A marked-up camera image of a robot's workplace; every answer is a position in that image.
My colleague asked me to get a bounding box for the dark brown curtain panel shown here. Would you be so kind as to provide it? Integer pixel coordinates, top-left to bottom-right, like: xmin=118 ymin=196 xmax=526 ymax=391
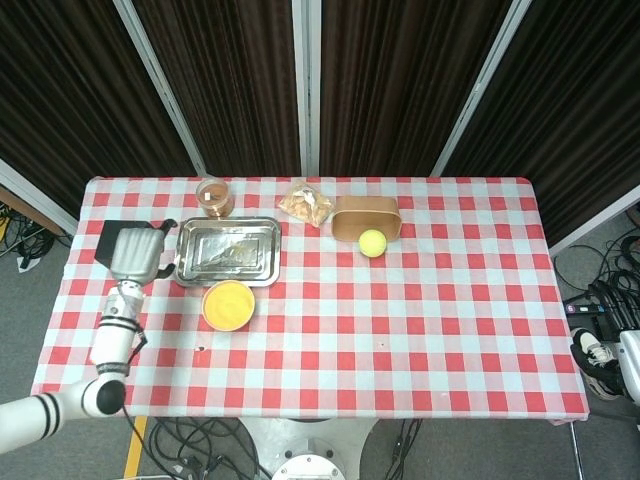
xmin=133 ymin=0 xmax=302 ymax=177
xmin=0 ymin=0 xmax=197 ymax=219
xmin=442 ymin=0 xmax=640 ymax=246
xmin=319 ymin=0 xmax=514 ymax=177

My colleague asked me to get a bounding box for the black and white sneaker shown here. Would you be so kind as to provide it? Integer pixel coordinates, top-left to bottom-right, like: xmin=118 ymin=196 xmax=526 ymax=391
xmin=571 ymin=327 xmax=626 ymax=401

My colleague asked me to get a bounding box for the black floor cable bundle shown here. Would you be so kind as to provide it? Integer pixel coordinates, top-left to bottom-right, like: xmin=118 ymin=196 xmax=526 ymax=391
xmin=552 ymin=204 xmax=640 ymax=331
xmin=0 ymin=202 xmax=74 ymax=264
xmin=148 ymin=417 xmax=274 ymax=480
xmin=384 ymin=418 xmax=424 ymax=480

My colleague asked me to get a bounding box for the rectangular stainless steel tray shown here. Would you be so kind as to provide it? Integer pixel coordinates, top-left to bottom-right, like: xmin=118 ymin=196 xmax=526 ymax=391
xmin=172 ymin=216 xmax=283 ymax=289

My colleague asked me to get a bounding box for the yellow floor tape strip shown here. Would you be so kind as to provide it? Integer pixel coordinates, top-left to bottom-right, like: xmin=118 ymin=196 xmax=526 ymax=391
xmin=123 ymin=415 xmax=150 ymax=479

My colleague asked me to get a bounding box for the black power strip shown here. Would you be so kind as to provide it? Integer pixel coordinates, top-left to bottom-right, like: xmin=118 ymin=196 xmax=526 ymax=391
xmin=563 ymin=298 xmax=609 ymax=315

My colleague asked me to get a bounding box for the white partition post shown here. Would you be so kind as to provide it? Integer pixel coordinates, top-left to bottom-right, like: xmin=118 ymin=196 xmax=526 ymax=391
xmin=429 ymin=0 xmax=532 ymax=177
xmin=0 ymin=158 xmax=79 ymax=235
xmin=292 ymin=0 xmax=321 ymax=177
xmin=112 ymin=0 xmax=207 ymax=177
xmin=548 ymin=184 xmax=640 ymax=257

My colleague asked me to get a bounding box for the red white checkered tablecloth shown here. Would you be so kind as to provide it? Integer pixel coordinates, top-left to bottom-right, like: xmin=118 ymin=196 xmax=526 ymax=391
xmin=30 ymin=174 xmax=591 ymax=426

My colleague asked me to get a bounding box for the clear plastic snack jar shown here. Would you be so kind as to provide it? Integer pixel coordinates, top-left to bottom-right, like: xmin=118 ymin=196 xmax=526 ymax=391
xmin=195 ymin=177 xmax=236 ymax=220

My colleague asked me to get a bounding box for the black cube box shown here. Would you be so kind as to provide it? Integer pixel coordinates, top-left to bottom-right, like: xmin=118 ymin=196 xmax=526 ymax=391
xmin=94 ymin=219 xmax=151 ymax=267

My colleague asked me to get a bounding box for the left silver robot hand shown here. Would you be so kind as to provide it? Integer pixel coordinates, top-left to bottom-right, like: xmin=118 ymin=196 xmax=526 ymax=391
xmin=108 ymin=218 xmax=179 ymax=287

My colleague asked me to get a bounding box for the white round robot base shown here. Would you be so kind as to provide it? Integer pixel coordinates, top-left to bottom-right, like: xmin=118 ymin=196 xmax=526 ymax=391
xmin=239 ymin=417 xmax=376 ymax=480

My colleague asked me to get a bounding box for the orange bowl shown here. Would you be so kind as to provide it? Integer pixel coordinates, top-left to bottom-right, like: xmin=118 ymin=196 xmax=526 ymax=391
xmin=201 ymin=279 xmax=258 ymax=333

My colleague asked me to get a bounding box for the clear bag of snacks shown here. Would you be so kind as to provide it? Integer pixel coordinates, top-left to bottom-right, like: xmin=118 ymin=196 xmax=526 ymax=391
xmin=277 ymin=180 xmax=335 ymax=229

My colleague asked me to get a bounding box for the brown paper food container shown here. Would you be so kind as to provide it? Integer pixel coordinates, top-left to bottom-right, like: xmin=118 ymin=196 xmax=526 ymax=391
xmin=330 ymin=195 xmax=403 ymax=243

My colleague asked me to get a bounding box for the yellow tennis ball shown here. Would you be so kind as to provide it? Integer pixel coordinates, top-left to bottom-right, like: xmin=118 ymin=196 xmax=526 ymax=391
xmin=357 ymin=228 xmax=388 ymax=259

